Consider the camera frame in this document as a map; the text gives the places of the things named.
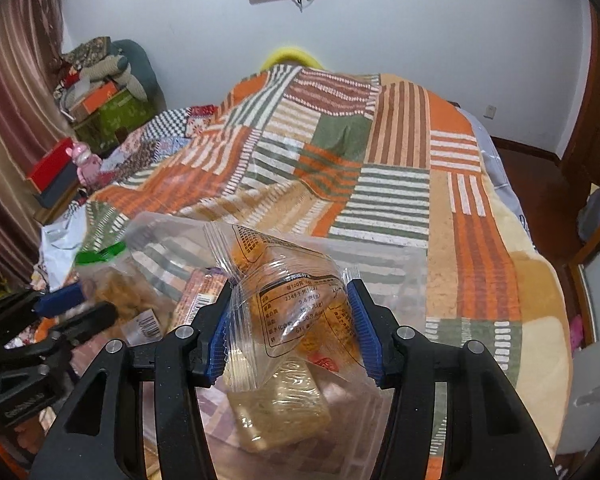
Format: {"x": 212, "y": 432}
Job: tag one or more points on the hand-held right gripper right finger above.
{"x": 364, "y": 330}

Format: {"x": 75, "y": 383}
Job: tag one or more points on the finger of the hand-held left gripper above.
{"x": 92, "y": 317}
{"x": 60, "y": 300}

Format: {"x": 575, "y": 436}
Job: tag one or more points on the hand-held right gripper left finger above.
{"x": 219, "y": 332}

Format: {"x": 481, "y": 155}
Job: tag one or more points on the large clear plastic bag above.
{"x": 392, "y": 272}

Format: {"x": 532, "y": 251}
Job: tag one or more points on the clear packet with yellow cake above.
{"x": 290, "y": 305}

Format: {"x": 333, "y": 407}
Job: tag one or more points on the clear packet with orange snack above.
{"x": 245, "y": 255}

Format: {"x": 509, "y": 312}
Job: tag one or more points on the clear bag of fried snacks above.
{"x": 117, "y": 292}

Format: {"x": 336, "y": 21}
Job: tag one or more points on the pink brown snack bar packet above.
{"x": 200, "y": 299}

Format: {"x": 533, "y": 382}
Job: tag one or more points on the white plastic bag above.
{"x": 62, "y": 255}

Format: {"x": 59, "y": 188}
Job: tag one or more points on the green bag clip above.
{"x": 100, "y": 255}

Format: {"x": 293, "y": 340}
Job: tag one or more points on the clear packet with pale biscuit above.
{"x": 280, "y": 405}

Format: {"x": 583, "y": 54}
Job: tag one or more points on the dark flat box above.
{"x": 60, "y": 187}

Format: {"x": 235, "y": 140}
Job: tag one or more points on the red flat box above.
{"x": 50, "y": 162}

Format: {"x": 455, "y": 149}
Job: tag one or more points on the pink toy figure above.
{"x": 86, "y": 162}

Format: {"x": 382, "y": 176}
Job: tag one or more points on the orange green striped patchwork blanket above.
{"x": 395, "y": 160}

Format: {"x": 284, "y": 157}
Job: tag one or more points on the green cardboard box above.
{"x": 115, "y": 120}

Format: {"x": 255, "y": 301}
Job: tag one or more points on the brown striped curtain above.
{"x": 15, "y": 110}

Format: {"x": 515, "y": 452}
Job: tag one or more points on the checkered patchwork quilt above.
{"x": 170, "y": 130}

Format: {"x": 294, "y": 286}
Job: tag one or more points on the orange cardboard box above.
{"x": 100, "y": 97}

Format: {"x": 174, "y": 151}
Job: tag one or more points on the grey bed sheet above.
{"x": 500, "y": 170}

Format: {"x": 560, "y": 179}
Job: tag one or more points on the white cabinet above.
{"x": 597, "y": 360}

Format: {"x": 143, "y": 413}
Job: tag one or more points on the grey blue stuffed cushion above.
{"x": 140, "y": 67}

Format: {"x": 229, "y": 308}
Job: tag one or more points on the floral fabric bag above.
{"x": 87, "y": 52}

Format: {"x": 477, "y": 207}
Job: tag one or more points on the yellow round cushion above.
{"x": 290, "y": 55}

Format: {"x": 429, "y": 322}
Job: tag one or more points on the white wall socket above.
{"x": 491, "y": 111}

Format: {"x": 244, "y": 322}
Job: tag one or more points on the wooden door frame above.
{"x": 595, "y": 110}

